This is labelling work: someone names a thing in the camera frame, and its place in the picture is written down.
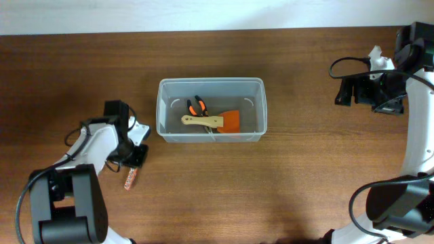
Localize orange black long-nose pliers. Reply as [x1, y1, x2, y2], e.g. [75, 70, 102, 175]
[186, 94, 216, 140]

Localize orange scraper wooden handle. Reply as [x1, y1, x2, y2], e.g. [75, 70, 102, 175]
[181, 110, 240, 134]

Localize orange socket bit rail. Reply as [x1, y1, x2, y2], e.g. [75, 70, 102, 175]
[123, 168, 138, 190]

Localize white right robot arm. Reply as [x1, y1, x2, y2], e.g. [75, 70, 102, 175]
[320, 22, 433, 243]

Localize clear plastic container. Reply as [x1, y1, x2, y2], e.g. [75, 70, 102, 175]
[156, 77, 267, 143]

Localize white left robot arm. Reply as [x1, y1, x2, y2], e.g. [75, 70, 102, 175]
[15, 100, 151, 244]

